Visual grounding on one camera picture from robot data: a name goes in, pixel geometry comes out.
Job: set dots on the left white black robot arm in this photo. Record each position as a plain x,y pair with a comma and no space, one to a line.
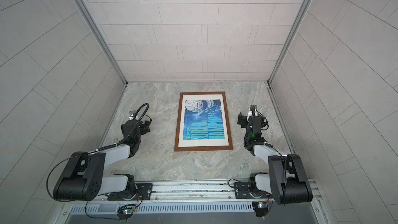
82,178

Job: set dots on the aluminium mounting rail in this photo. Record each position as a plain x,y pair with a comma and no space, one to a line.
188,196

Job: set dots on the right controller circuit board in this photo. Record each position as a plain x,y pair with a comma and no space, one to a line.
260,208

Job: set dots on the controller circuit board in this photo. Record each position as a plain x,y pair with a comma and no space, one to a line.
260,208
126,211

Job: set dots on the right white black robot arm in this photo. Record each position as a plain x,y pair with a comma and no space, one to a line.
286,180

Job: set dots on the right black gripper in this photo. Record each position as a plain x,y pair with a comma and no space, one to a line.
245,120

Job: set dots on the corner aluminium post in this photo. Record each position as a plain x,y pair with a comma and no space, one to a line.
99,37
296,24

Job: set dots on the left controller circuit board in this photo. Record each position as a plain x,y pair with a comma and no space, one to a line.
126,211

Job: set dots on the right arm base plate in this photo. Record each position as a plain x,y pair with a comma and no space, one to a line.
241,189

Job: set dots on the blue poster photo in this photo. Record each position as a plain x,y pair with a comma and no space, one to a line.
203,120

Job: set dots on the left corner aluminium post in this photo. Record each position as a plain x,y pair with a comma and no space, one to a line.
99,37

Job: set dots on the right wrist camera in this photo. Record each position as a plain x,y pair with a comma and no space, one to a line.
252,109

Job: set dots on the right corner aluminium post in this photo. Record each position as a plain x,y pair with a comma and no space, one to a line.
296,24

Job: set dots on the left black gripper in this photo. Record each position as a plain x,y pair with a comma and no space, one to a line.
145,129

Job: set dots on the brown wooden picture frame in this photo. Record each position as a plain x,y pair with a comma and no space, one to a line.
203,148

